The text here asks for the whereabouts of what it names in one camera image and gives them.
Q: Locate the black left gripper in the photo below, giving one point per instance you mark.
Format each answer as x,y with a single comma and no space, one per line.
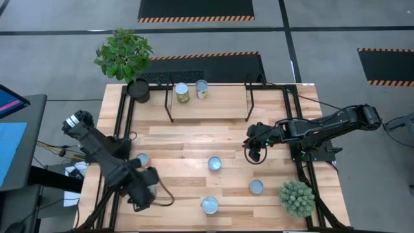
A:
142,187

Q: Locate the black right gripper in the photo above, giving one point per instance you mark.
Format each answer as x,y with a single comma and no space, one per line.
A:
262,136

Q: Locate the orange spotted label tin can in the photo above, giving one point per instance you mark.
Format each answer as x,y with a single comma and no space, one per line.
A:
143,158

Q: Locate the pale label tin can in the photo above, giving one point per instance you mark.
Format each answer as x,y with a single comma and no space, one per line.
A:
256,186

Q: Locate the blue red label tin can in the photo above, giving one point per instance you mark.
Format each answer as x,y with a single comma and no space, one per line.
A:
210,205

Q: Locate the white red-yellow label tin can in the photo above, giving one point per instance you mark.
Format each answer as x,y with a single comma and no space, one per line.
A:
201,87

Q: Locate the pears label tin can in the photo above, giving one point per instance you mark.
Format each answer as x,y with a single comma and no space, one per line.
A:
182,90

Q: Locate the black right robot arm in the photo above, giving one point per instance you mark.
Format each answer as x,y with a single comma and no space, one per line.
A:
323,127

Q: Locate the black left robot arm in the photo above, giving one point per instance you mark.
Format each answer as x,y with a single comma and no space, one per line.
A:
97,149

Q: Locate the wooden shelf black metal legs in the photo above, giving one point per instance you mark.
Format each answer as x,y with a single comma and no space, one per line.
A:
223,105

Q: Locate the small pale green succulent plant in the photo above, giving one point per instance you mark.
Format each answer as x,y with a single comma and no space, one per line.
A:
297,198

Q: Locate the black hazard-striped floor mat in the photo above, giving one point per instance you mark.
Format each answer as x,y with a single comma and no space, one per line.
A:
388,66
233,69
194,8

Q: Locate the white paper sheets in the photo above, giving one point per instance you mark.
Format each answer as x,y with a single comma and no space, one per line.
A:
69,198

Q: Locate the black desk crossbar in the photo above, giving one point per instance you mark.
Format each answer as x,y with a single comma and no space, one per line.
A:
55,179

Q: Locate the grey desk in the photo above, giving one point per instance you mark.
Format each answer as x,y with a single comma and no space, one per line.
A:
35,136

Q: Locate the leafy green plant black pot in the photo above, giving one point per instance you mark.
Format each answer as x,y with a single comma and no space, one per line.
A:
124,55

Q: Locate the blue sheet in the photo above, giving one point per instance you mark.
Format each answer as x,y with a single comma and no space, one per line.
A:
11,152

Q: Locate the computer monitor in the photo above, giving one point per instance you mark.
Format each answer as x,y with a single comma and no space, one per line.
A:
11,102

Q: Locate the black aluminium table frame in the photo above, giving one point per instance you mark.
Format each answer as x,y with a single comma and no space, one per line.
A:
271,87

